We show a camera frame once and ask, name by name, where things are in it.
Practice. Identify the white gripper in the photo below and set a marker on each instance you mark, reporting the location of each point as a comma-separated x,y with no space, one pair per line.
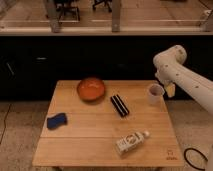
170,87

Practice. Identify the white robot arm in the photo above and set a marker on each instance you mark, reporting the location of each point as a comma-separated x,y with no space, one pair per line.
171,70

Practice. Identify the white ceramic cup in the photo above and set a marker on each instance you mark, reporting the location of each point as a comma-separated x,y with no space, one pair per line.
154,93

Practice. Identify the white labelled bottle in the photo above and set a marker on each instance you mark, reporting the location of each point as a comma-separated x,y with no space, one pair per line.
131,141

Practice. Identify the orange bowl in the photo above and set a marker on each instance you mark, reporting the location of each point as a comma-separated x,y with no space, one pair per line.
90,89

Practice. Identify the blue sponge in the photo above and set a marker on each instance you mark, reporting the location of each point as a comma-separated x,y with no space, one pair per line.
56,121

